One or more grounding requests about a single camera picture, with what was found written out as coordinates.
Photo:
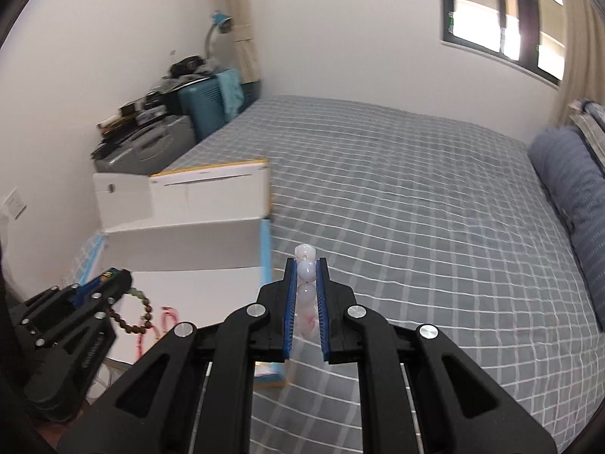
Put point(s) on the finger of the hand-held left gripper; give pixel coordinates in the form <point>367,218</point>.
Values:
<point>104,295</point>
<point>47,300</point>

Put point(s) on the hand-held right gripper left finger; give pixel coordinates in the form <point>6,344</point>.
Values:
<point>290,307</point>

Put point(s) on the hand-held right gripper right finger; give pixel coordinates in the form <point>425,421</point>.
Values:
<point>323,307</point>

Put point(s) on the blue and yellow cardboard box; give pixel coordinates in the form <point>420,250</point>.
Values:
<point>203,198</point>

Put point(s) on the grey suitcase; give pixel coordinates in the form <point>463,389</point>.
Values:
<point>142,146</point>

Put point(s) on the stack of dark boxes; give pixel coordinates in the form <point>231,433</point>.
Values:
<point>132,113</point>

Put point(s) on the teal suitcase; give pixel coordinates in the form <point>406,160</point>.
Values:
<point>203,108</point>

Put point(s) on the teal cloth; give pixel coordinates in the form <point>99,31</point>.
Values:
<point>231,94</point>

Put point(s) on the black round device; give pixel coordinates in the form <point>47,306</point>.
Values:
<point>189,64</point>

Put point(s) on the blue striped rolled duvet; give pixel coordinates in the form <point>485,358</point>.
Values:
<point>567,189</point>

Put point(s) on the beige curtain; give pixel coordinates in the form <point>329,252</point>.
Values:
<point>579,56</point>
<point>238,19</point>

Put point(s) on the blue desk lamp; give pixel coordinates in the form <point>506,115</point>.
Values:
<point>218,21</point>

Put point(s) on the grey checked pillow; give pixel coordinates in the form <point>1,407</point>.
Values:
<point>588,123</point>

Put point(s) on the dark framed window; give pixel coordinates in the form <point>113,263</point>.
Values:
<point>496,9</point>

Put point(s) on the white wall socket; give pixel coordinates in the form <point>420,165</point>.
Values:
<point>14,205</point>

